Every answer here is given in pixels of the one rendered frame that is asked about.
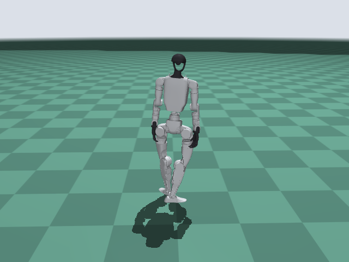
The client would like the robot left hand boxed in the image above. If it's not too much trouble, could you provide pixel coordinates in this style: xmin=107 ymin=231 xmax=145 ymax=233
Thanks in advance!
xmin=151 ymin=121 xmax=158 ymax=142

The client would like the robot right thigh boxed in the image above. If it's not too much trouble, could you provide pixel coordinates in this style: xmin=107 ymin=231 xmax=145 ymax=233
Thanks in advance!
xmin=173 ymin=125 xmax=193 ymax=169

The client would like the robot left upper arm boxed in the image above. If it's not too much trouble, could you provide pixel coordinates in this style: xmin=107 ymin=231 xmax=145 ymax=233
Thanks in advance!
xmin=155 ymin=77 xmax=165 ymax=106

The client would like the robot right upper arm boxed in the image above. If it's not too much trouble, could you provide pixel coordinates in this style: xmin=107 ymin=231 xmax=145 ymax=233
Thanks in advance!
xmin=188 ymin=79 xmax=198 ymax=111

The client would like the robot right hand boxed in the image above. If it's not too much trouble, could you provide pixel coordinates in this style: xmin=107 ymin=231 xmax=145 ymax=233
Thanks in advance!
xmin=188 ymin=127 xmax=200 ymax=148

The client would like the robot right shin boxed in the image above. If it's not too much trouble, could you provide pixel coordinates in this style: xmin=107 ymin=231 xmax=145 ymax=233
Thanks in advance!
xmin=170 ymin=162 xmax=186 ymax=199

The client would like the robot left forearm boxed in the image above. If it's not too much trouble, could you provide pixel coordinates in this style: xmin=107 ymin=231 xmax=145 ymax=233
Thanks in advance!
xmin=152 ymin=99 xmax=160 ymax=125

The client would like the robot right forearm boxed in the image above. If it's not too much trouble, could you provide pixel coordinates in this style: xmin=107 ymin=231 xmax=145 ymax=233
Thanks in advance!
xmin=191 ymin=104 xmax=201 ymax=131

